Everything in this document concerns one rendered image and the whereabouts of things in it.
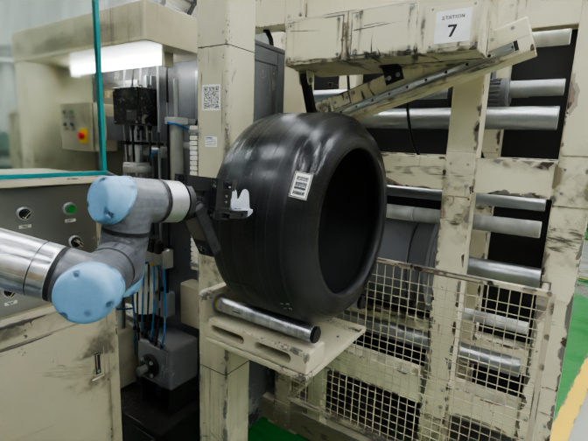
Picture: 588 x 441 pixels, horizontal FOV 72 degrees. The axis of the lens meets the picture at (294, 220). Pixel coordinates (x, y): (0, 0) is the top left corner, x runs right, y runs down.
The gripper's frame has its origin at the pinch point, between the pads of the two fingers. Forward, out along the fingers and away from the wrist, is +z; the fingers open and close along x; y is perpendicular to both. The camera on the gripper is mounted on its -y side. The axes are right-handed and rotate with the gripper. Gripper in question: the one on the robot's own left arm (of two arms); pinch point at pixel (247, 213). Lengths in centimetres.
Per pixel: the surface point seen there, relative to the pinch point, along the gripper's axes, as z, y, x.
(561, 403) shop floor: 203, -98, -73
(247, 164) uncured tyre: 4.3, 11.2, 5.1
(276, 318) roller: 18.6, -28.8, 1.4
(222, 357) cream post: 28, -51, 28
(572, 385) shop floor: 229, -95, -78
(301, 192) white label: 4.4, 6.1, -10.9
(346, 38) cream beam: 42, 53, 3
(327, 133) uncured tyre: 14.8, 20.5, -9.8
